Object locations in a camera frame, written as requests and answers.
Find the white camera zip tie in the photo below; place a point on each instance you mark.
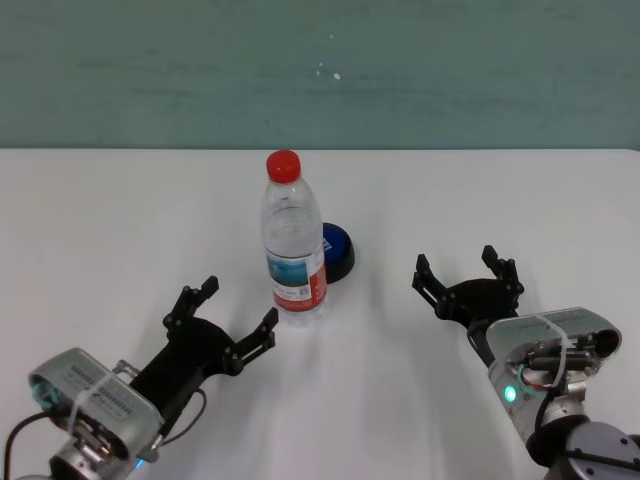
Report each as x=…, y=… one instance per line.
x=92, y=395
x=557, y=340

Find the clear water bottle red cap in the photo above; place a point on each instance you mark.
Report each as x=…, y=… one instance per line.
x=292, y=240

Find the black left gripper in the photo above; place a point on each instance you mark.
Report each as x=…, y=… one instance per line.
x=190, y=350

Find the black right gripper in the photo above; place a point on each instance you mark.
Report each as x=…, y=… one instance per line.
x=480, y=300

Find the white right camera zip tie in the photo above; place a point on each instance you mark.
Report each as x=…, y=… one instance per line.
x=557, y=340

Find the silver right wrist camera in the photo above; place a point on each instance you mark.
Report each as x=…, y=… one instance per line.
x=550, y=330

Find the white left camera zip tie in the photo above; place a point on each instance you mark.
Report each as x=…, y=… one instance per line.
x=92, y=395

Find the blue push button black base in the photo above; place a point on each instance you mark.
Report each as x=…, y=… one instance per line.
x=340, y=250

